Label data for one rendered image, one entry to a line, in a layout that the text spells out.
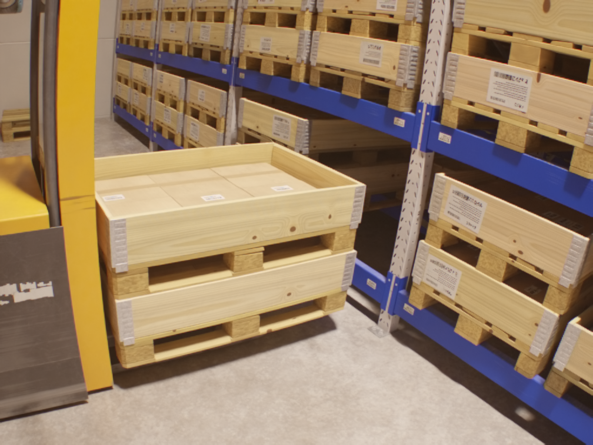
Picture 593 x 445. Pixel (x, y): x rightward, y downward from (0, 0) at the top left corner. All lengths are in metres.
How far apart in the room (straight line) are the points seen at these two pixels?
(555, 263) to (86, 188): 1.79
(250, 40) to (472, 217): 2.13
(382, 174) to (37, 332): 2.62
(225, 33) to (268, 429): 2.98
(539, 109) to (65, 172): 1.77
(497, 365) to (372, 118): 1.39
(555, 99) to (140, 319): 1.84
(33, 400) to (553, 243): 2.19
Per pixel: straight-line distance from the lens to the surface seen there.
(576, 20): 2.00
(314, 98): 3.02
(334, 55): 2.87
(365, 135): 3.44
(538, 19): 2.07
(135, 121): 6.43
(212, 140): 4.23
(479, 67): 2.19
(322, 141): 3.20
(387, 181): 3.71
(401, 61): 2.47
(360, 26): 2.73
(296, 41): 3.18
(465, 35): 2.26
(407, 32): 2.47
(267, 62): 3.44
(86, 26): 1.69
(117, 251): 1.86
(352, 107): 2.76
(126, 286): 1.94
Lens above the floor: 1.53
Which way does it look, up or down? 21 degrees down
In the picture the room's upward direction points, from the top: 7 degrees clockwise
